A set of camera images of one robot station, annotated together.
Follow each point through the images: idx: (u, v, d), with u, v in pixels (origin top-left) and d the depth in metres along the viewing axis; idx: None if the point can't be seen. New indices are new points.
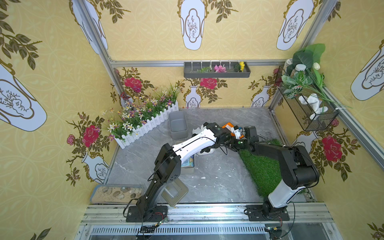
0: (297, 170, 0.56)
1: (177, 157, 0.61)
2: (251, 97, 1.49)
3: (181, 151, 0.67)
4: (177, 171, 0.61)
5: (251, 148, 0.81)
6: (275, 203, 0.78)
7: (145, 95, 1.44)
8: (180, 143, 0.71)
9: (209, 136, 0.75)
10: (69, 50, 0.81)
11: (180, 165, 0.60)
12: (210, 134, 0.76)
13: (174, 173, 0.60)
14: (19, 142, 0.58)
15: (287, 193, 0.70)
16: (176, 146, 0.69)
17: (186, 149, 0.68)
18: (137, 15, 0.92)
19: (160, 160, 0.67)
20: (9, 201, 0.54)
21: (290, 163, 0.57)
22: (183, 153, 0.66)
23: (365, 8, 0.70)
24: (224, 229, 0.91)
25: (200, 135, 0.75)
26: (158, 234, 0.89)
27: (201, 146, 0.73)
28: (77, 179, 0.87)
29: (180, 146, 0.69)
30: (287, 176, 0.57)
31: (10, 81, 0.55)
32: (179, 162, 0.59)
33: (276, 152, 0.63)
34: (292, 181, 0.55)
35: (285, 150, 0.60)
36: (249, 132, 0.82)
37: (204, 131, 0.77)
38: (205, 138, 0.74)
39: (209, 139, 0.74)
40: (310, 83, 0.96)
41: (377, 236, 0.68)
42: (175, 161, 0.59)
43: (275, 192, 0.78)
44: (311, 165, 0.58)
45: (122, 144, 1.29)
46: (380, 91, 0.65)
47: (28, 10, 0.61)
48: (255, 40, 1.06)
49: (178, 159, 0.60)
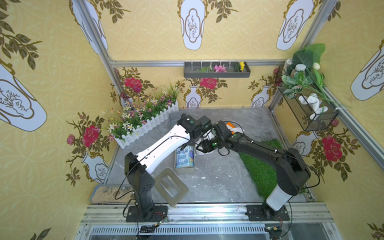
0: (296, 180, 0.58)
1: (142, 168, 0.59)
2: (251, 97, 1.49)
3: (146, 159, 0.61)
4: (147, 180, 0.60)
5: (230, 145, 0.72)
6: (275, 206, 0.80)
7: (145, 95, 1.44)
8: (146, 150, 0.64)
9: (181, 134, 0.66)
10: (69, 50, 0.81)
11: (147, 175, 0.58)
12: (181, 130, 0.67)
13: (144, 183, 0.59)
14: (19, 142, 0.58)
15: (287, 196, 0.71)
16: (141, 154, 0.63)
17: (153, 155, 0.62)
18: (137, 15, 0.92)
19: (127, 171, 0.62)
20: (10, 201, 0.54)
21: (290, 175, 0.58)
22: (150, 161, 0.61)
23: (365, 8, 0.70)
24: (224, 229, 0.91)
25: (170, 134, 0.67)
26: (158, 234, 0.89)
27: (173, 147, 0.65)
28: (77, 179, 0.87)
29: (145, 154, 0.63)
30: (288, 186, 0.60)
31: (10, 81, 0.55)
32: (146, 173, 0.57)
33: (273, 162, 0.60)
34: (293, 190, 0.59)
35: (282, 161, 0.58)
36: (220, 129, 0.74)
37: (174, 129, 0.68)
38: (176, 136, 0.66)
39: (181, 137, 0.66)
40: (310, 83, 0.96)
41: (377, 236, 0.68)
42: (141, 172, 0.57)
43: (273, 198, 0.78)
44: (305, 167, 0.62)
45: (122, 144, 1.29)
46: (380, 91, 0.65)
47: (28, 10, 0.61)
48: (255, 40, 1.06)
49: (143, 170, 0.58)
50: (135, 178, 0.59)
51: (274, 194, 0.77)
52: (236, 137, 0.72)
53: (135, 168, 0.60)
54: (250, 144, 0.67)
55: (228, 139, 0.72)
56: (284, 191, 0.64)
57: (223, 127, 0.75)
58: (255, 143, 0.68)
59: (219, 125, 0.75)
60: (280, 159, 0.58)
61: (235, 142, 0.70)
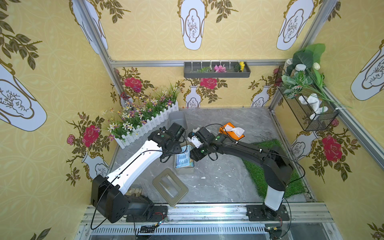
0: (282, 176, 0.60)
1: (115, 189, 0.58)
2: (251, 97, 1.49)
3: (118, 179, 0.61)
4: (120, 204, 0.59)
5: (215, 148, 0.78)
6: (274, 206, 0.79)
7: (145, 95, 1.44)
8: (118, 169, 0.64)
9: (153, 148, 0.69)
10: (69, 50, 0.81)
11: (120, 195, 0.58)
12: (153, 144, 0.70)
13: (117, 207, 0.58)
14: (19, 142, 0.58)
15: (279, 194, 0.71)
16: (113, 175, 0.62)
17: (126, 173, 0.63)
18: (137, 15, 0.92)
19: (95, 198, 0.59)
20: (10, 201, 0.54)
21: (277, 172, 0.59)
22: (122, 180, 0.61)
23: (365, 8, 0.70)
24: (224, 229, 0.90)
25: (142, 150, 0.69)
26: (159, 234, 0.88)
27: (146, 162, 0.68)
28: (77, 179, 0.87)
29: (117, 174, 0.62)
30: (276, 183, 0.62)
31: (10, 81, 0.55)
32: (119, 193, 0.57)
33: (260, 162, 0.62)
34: (282, 186, 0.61)
35: (268, 160, 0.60)
36: (202, 135, 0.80)
37: (145, 144, 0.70)
38: (148, 151, 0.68)
39: (154, 151, 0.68)
40: (310, 83, 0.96)
41: (377, 236, 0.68)
42: (114, 193, 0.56)
43: (269, 198, 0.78)
44: (288, 161, 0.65)
45: (122, 144, 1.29)
46: (380, 91, 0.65)
47: (28, 10, 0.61)
48: (255, 41, 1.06)
49: (117, 190, 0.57)
50: (107, 202, 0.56)
51: (269, 193, 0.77)
52: (219, 139, 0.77)
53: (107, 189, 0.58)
54: (234, 145, 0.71)
55: (212, 143, 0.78)
56: (274, 188, 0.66)
57: (205, 132, 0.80)
58: (240, 143, 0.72)
59: (201, 131, 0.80)
60: (266, 159, 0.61)
61: (220, 145, 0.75)
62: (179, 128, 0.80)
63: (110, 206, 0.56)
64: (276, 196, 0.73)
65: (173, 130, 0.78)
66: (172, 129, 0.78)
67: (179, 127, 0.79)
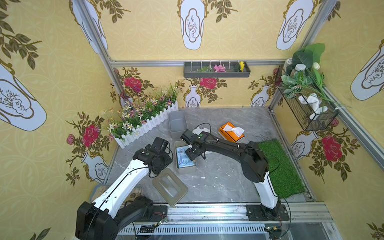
0: (258, 168, 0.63)
1: (106, 213, 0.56)
2: (251, 97, 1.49)
3: (106, 204, 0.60)
4: (110, 229, 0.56)
5: (198, 146, 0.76)
6: (270, 204, 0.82)
7: (145, 95, 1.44)
8: (105, 193, 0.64)
9: (138, 166, 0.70)
10: (69, 50, 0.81)
11: (110, 219, 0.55)
12: (138, 163, 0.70)
13: (108, 233, 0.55)
14: (19, 142, 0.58)
15: (265, 187, 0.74)
16: (100, 200, 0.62)
17: (114, 196, 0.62)
18: (137, 15, 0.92)
19: (81, 230, 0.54)
20: (9, 201, 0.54)
21: (253, 167, 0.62)
22: (111, 204, 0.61)
23: (365, 8, 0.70)
24: (224, 229, 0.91)
25: (128, 170, 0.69)
26: (158, 234, 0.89)
27: (133, 181, 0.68)
28: (77, 179, 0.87)
29: (105, 197, 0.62)
30: (253, 176, 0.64)
31: (10, 81, 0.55)
32: (109, 217, 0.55)
33: (238, 157, 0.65)
34: (258, 178, 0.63)
35: (245, 155, 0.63)
36: (187, 137, 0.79)
37: (131, 164, 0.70)
38: (134, 171, 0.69)
39: (140, 170, 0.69)
40: (310, 83, 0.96)
41: (377, 236, 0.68)
42: (104, 218, 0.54)
43: (263, 196, 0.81)
44: (263, 155, 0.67)
45: (122, 144, 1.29)
46: (380, 92, 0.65)
47: (28, 11, 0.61)
48: (255, 41, 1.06)
49: (106, 215, 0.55)
50: (96, 230, 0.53)
51: (262, 193, 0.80)
52: (202, 137, 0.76)
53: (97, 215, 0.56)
54: (216, 143, 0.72)
55: (196, 141, 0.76)
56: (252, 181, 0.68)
57: (189, 133, 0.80)
58: (221, 140, 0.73)
59: (185, 133, 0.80)
60: (243, 154, 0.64)
61: (202, 143, 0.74)
62: (163, 142, 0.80)
63: (99, 234, 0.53)
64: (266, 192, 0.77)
65: (157, 145, 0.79)
66: (156, 145, 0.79)
67: (162, 141, 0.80)
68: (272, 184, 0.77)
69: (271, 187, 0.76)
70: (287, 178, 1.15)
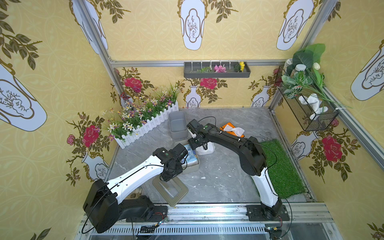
0: (255, 160, 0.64)
1: (113, 196, 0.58)
2: (251, 97, 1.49)
3: (116, 187, 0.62)
4: (111, 214, 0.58)
5: (202, 136, 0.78)
6: (269, 202, 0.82)
7: (145, 95, 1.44)
8: (119, 178, 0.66)
9: (155, 163, 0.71)
10: (69, 50, 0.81)
11: (115, 204, 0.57)
12: (156, 160, 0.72)
13: (108, 217, 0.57)
14: (19, 142, 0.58)
15: (262, 182, 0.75)
16: (113, 182, 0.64)
17: (125, 183, 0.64)
18: (137, 15, 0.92)
19: (89, 203, 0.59)
20: (9, 201, 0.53)
21: (250, 159, 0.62)
22: (120, 189, 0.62)
23: (365, 8, 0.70)
24: (224, 229, 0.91)
25: (145, 164, 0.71)
26: (159, 234, 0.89)
27: (146, 176, 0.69)
28: (77, 179, 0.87)
29: (117, 182, 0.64)
30: (249, 169, 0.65)
31: (10, 81, 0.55)
32: (115, 202, 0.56)
33: (237, 149, 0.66)
34: (253, 171, 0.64)
35: (244, 148, 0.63)
36: (192, 126, 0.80)
37: (149, 159, 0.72)
38: (150, 166, 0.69)
39: (156, 166, 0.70)
40: (310, 83, 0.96)
41: (377, 236, 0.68)
42: (110, 201, 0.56)
43: (262, 193, 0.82)
44: (261, 150, 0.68)
45: (122, 144, 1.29)
46: (380, 92, 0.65)
47: (28, 10, 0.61)
48: (255, 40, 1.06)
49: (113, 198, 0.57)
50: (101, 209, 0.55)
51: (260, 190, 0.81)
52: (207, 128, 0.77)
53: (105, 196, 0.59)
54: (218, 135, 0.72)
55: (200, 131, 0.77)
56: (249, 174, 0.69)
57: (195, 123, 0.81)
58: (223, 133, 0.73)
59: (191, 122, 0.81)
60: (242, 146, 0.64)
61: (206, 133, 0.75)
62: (183, 150, 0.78)
63: (102, 214, 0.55)
64: (263, 188, 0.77)
65: (177, 149, 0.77)
66: (175, 149, 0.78)
67: (183, 148, 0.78)
68: (270, 180, 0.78)
69: (269, 184, 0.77)
70: (287, 178, 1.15)
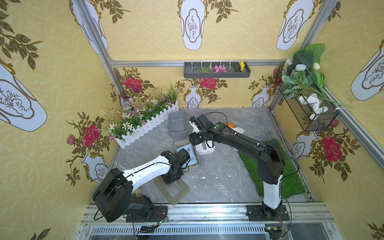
0: (274, 167, 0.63)
1: (129, 183, 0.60)
2: (251, 97, 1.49)
3: (132, 177, 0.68)
4: (124, 203, 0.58)
5: (212, 136, 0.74)
6: (272, 204, 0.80)
7: (145, 95, 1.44)
8: (132, 169, 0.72)
9: (164, 161, 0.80)
10: (69, 50, 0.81)
11: (129, 192, 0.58)
12: (164, 159, 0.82)
13: (121, 204, 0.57)
14: (19, 142, 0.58)
15: (274, 189, 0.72)
16: (128, 172, 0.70)
17: (139, 174, 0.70)
18: (137, 15, 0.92)
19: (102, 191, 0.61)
20: (9, 201, 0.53)
21: (270, 166, 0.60)
22: (135, 179, 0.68)
23: (365, 8, 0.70)
24: (224, 229, 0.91)
25: (154, 161, 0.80)
26: (159, 234, 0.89)
27: (155, 172, 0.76)
28: (77, 179, 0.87)
29: (132, 172, 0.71)
30: (267, 177, 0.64)
31: (10, 81, 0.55)
32: (130, 189, 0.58)
33: (256, 156, 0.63)
34: (272, 179, 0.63)
35: (264, 154, 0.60)
36: (201, 122, 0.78)
37: (158, 158, 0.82)
38: (160, 164, 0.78)
39: (165, 164, 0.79)
40: (310, 83, 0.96)
41: (377, 236, 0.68)
42: (126, 188, 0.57)
43: (267, 196, 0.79)
44: (282, 157, 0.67)
45: (122, 144, 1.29)
46: (380, 92, 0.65)
47: (28, 10, 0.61)
48: (255, 40, 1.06)
49: (128, 185, 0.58)
50: (116, 195, 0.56)
51: (267, 193, 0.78)
52: (218, 128, 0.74)
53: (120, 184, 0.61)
54: (233, 136, 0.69)
55: (210, 131, 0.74)
56: (264, 181, 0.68)
57: (204, 119, 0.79)
58: (238, 135, 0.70)
59: (200, 118, 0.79)
60: (262, 152, 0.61)
61: (218, 134, 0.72)
62: (185, 154, 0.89)
63: (116, 200, 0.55)
64: (271, 192, 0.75)
65: (181, 153, 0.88)
66: (180, 152, 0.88)
67: (186, 153, 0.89)
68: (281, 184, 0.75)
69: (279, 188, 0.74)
70: (287, 178, 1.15)
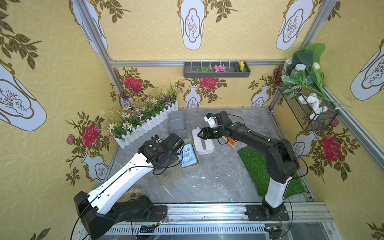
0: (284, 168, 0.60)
1: (93, 212, 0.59)
2: (251, 97, 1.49)
3: (97, 200, 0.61)
4: (101, 223, 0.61)
5: (228, 133, 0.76)
6: (273, 203, 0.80)
7: (145, 95, 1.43)
8: (101, 187, 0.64)
9: (141, 164, 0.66)
10: (68, 50, 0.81)
11: (97, 218, 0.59)
12: (142, 160, 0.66)
13: (97, 228, 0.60)
14: (19, 142, 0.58)
15: (280, 189, 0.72)
16: (94, 193, 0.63)
17: (107, 194, 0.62)
18: (137, 15, 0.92)
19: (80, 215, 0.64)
20: (9, 201, 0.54)
21: (278, 162, 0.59)
22: (101, 202, 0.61)
23: (365, 8, 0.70)
24: (224, 229, 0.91)
25: (129, 166, 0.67)
26: (159, 234, 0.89)
27: (131, 179, 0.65)
28: (77, 179, 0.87)
29: (99, 193, 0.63)
30: (276, 174, 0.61)
31: (10, 81, 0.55)
32: (96, 216, 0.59)
33: (265, 150, 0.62)
34: (280, 178, 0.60)
35: (273, 149, 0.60)
36: (221, 118, 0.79)
37: (133, 160, 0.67)
38: (135, 168, 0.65)
39: (141, 169, 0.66)
40: (310, 83, 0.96)
41: (377, 236, 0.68)
42: (92, 216, 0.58)
43: (269, 193, 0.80)
44: (294, 157, 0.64)
45: (122, 144, 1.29)
46: (380, 92, 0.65)
47: (28, 11, 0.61)
48: (255, 40, 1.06)
49: (95, 212, 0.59)
50: (86, 223, 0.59)
51: (270, 190, 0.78)
52: (236, 126, 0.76)
53: (86, 210, 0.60)
54: (247, 134, 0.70)
55: (227, 128, 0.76)
56: (273, 180, 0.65)
57: (225, 116, 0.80)
58: (252, 132, 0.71)
59: (221, 114, 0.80)
60: (271, 147, 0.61)
61: (234, 131, 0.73)
62: (178, 140, 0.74)
63: (88, 228, 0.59)
64: (276, 191, 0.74)
65: (170, 141, 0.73)
66: (169, 140, 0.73)
67: (177, 139, 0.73)
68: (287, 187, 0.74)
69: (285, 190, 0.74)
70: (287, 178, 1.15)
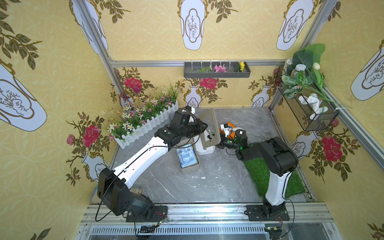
0: (279, 158, 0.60)
1: (121, 182, 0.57)
2: (251, 97, 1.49)
3: (123, 173, 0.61)
4: (126, 197, 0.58)
5: (240, 157, 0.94)
6: (272, 200, 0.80)
7: (145, 95, 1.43)
8: (124, 163, 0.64)
9: (159, 144, 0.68)
10: (69, 50, 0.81)
11: (125, 189, 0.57)
12: (159, 141, 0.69)
13: (123, 200, 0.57)
14: (19, 142, 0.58)
15: (279, 186, 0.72)
16: (119, 169, 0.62)
17: (132, 168, 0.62)
18: (137, 15, 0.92)
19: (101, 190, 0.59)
20: (9, 201, 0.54)
21: (269, 152, 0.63)
22: (127, 175, 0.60)
23: (365, 8, 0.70)
24: (224, 229, 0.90)
25: (148, 146, 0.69)
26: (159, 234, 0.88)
27: (152, 157, 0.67)
28: (77, 179, 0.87)
29: (124, 168, 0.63)
30: (274, 166, 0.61)
31: (10, 81, 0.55)
32: (125, 187, 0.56)
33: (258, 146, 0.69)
34: (277, 170, 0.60)
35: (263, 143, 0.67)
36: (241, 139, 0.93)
37: (151, 141, 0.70)
38: (154, 147, 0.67)
39: (160, 148, 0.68)
40: (310, 83, 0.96)
41: (377, 236, 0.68)
42: (120, 187, 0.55)
43: (269, 189, 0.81)
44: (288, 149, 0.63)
45: (122, 144, 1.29)
46: (380, 91, 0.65)
47: (28, 10, 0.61)
48: (255, 40, 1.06)
49: (122, 184, 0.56)
50: (112, 195, 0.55)
51: (270, 185, 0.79)
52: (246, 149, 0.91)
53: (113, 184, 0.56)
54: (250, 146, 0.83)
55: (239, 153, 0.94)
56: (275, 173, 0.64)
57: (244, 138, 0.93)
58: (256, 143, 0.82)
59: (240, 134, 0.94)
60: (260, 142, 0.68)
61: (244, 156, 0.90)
62: (183, 116, 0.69)
63: (115, 199, 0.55)
64: (275, 187, 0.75)
65: (177, 121, 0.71)
66: (175, 120, 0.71)
67: (182, 115, 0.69)
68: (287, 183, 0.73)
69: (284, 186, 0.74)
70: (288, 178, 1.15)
